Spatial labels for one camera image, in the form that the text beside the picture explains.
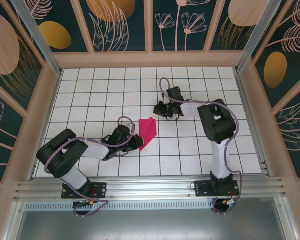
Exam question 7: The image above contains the pink paper sheet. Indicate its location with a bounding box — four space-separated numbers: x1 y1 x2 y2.
138 117 158 153

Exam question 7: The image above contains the grey sheet metal panel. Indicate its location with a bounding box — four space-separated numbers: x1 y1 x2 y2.
4 197 298 240

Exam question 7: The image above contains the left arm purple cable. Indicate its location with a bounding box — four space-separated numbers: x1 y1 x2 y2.
44 116 137 219

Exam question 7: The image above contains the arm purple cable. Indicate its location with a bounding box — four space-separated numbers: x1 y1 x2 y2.
44 116 137 219
159 77 242 216

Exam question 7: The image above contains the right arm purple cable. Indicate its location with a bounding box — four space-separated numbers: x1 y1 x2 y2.
159 77 242 216

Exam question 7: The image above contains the long aluminium base rail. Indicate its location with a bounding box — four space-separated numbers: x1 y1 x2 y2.
13 176 290 201

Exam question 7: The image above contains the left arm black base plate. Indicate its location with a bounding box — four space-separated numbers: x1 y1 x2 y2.
61 181 108 200

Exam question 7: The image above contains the perforated metal cable tray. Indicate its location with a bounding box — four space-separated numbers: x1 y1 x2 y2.
24 201 217 211

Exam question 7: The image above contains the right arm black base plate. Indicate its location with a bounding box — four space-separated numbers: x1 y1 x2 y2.
193 180 241 199

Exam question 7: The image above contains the aluminium side rail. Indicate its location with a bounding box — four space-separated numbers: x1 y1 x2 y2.
27 69 64 182
234 67 275 177

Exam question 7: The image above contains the aluminium corner post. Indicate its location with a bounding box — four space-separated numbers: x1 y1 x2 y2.
9 0 63 76
234 0 282 73

